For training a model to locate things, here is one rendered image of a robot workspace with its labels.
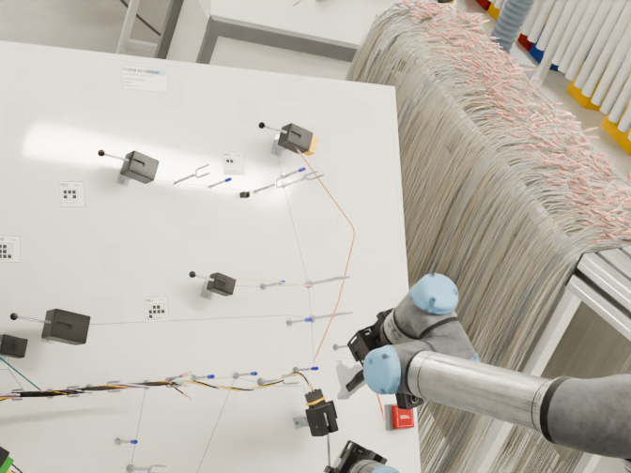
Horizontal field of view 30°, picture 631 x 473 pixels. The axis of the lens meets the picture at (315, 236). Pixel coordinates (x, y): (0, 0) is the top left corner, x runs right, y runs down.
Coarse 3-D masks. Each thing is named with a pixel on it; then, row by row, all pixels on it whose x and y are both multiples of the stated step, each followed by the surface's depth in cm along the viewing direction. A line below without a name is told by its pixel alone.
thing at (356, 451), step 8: (344, 448) 227; (352, 448) 222; (360, 448) 223; (344, 456) 226; (352, 456) 222; (360, 456) 221; (368, 456) 217; (376, 456) 218; (344, 464) 222; (352, 464) 222; (384, 464) 218; (336, 472) 223; (344, 472) 222
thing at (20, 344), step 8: (0, 336) 204; (8, 336) 204; (0, 344) 203; (8, 344) 204; (16, 344) 204; (24, 344) 205; (0, 352) 203; (8, 352) 203; (16, 352) 204; (24, 352) 205; (0, 360) 209
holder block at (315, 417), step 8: (320, 408) 234; (328, 408) 235; (312, 416) 234; (320, 416) 233; (328, 416) 234; (312, 424) 235; (320, 424) 233; (336, 424) 235; (312, 432) 236; (320, 432) 233; (328, 432) 234
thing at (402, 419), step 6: (396, 408) 250; (396, 414) 250; (402, 414) 251; (408, 414) 252; (396, 420) 250; (402, 420) 251; (408, 420) 252; (396, 426) 250; (402, 426) 251; (408, 426) 252
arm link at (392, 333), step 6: (390, 318) 205; (384, 324) 207; (390, 324) 205; (384, 330) 206; (390, 330) 203; (396, 330) 203; (390, 336) 205; (396, 336) 204; (402, 336) 203; (396, 342) 205; (402, 342) 204
